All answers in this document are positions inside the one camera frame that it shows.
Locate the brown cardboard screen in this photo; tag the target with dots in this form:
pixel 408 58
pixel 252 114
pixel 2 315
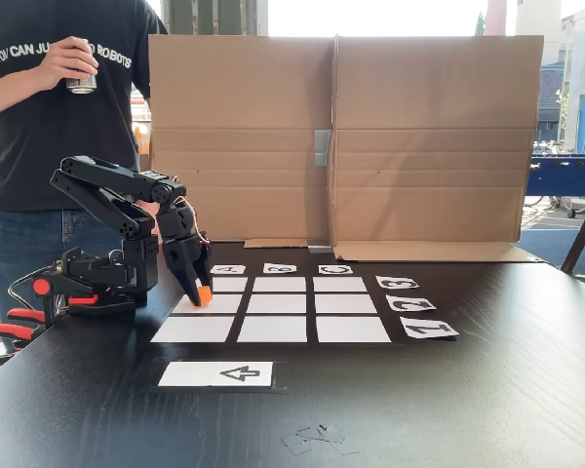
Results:
pixel 244 146
pixel 434 146

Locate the silver drink can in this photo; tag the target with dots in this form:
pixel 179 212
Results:
pixel 82 84

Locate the blue foosball table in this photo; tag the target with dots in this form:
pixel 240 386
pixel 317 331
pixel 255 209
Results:
pixel 565 178

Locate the white arrow paper sheet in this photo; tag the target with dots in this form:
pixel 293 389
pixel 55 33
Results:
pixel 185 374

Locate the person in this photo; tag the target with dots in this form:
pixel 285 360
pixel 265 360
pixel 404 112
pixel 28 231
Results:
pixel 53 136

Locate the person's right hand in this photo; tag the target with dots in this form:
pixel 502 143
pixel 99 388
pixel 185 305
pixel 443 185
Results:
pixel 58 63

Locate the orange round token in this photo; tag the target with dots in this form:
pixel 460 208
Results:
pixel 205 297

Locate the paper label number 2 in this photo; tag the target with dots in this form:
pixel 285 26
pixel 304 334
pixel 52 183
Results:
pixel 410 303

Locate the red black clamp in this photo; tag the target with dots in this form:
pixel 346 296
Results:
pixel 41 287

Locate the grey duct tape strip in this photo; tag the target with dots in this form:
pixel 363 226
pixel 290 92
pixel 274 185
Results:
pixel 320 246
pixel 323 146

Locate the paper label letter B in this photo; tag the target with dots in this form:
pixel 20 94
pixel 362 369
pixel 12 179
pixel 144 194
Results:
pixel 280 268

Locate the paper label number 3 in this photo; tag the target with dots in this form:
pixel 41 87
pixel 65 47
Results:
pixel 397 282

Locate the paper label letter C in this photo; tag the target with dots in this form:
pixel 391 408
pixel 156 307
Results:
pixel 335 269

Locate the white nine-square grid sheet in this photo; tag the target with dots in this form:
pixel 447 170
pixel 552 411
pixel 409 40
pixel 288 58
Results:
pixel 278 329

